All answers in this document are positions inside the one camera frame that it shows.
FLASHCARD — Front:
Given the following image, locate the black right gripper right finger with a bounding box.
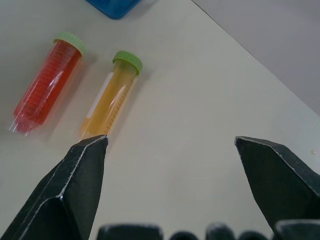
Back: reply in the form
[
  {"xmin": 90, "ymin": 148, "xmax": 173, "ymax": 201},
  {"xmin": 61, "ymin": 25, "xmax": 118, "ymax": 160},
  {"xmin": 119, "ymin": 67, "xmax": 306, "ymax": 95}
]
[{"xmin": 233, "ymin": 135, "xmax": 320, "ymax": 240}]

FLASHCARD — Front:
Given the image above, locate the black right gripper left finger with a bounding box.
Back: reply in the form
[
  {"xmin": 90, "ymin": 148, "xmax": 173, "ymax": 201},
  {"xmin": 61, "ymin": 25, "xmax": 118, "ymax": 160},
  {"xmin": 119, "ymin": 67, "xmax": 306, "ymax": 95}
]
[{"xmin": 0, "ymin": 134, "xmax": 110, "ymax": 240}]

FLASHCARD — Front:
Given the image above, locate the orange liquid centrifuge tube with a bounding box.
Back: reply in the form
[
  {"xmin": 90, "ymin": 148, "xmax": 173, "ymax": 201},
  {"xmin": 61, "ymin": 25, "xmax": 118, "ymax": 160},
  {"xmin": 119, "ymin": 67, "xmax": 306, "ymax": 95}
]
[{"xmin": 79, "ymin": 50, "xmax": 144, "ymax": 141}]

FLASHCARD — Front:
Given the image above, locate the red liquid centrifuge tube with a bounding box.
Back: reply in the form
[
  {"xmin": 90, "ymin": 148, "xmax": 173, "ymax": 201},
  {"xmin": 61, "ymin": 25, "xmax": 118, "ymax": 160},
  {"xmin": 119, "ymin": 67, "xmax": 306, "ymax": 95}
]
[{"xmin": 6, "ymin": 30, "xmax": 87, "ymax": 138}]

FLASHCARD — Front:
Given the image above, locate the blue plastic tray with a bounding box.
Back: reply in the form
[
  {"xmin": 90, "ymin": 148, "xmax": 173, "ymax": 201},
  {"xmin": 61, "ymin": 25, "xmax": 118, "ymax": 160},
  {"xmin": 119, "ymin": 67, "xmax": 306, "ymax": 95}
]
[{"xmin": 84, "ymin": 0, "xmax": 143, "ymax": 20}]

